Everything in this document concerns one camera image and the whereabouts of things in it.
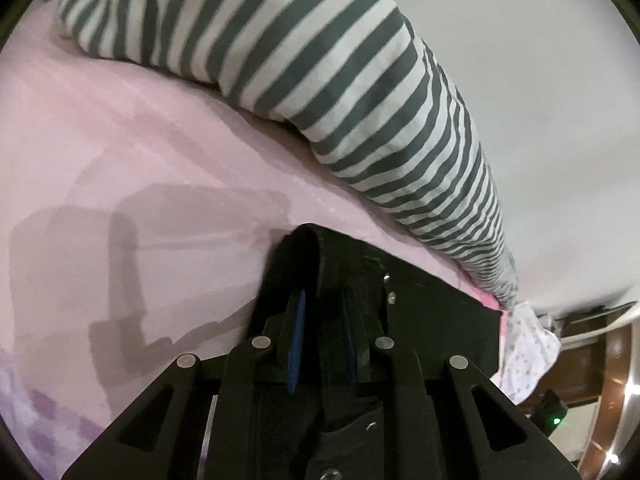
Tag black pants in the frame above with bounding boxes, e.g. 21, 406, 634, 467
246, 223, 501, 420

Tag white floral blanket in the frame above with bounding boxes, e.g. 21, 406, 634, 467
491, 302, 562, 405

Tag pink bed sheet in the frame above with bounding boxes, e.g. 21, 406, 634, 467
1, 3, 496, 479

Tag grey white striped bolster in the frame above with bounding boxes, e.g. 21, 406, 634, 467
58, 0, 518, 308

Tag brown wooden bed frame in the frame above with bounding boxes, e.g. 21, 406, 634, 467
521, 300, 639, 479

